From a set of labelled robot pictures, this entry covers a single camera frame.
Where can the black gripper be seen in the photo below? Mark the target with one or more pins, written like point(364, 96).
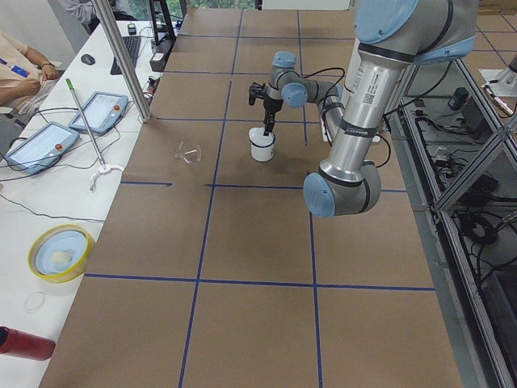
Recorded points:
point(271, 105)

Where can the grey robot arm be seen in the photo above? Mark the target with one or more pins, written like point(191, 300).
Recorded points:
point(392, 35)
point(286, 87)

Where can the white enamel cup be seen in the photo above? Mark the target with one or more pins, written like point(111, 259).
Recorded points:
point(262, 144)

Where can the blue teach pendant far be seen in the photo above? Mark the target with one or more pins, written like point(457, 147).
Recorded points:
point(103, 110)

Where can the blue teach pendant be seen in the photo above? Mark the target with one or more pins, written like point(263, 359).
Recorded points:
point(103, 110)
point(43, 149)

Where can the metal rod white claw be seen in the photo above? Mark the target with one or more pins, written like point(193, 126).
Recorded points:
point(104, 168)

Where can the black computer mouse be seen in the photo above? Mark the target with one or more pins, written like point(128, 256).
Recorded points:
point(87, 59)

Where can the blue teach pendant near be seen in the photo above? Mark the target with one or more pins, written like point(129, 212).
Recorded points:
point(43, 149)

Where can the seated person in beige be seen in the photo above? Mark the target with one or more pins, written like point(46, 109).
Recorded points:
point(27, 77)

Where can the red bottle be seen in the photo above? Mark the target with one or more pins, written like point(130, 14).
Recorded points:
point(25, 345)

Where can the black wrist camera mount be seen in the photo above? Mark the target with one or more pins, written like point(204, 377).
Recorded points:
point(256, 91)

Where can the silver aluminium frame post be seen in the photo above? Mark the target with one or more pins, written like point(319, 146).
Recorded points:
point(110, 27)

